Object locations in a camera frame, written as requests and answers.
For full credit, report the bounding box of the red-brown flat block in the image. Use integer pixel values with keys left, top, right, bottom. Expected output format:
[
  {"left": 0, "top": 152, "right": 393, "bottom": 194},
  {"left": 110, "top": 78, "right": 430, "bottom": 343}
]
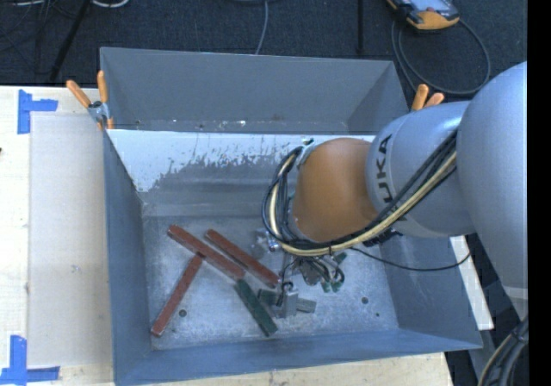
[
  {"left": 166, "top": 224, "right": 247, "bottom": 280},
  {"left": 150, "top": 253, "right": 204, "bottom": 338},
  {"left": 204, "top": 228, "right": 282, "bottom": 289}
]

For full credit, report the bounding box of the small clear shiny object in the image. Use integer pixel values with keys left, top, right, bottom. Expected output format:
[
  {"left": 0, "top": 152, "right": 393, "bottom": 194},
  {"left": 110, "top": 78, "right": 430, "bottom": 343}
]
[{"left": 255, "top": 227, "right": 282, "bottom": 253}]

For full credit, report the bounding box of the dark green flat block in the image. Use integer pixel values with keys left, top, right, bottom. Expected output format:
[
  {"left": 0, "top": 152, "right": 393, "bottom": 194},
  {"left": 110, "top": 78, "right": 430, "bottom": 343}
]
[{"left": 233, "top": 279, "right": 279, "bottom": 338}]

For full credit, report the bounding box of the grey metal bin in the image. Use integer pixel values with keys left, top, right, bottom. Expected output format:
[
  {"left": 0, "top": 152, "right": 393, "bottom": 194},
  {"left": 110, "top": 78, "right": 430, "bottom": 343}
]
[{"left": 98, "top": 47, "right": 485, "bottom": 386}]

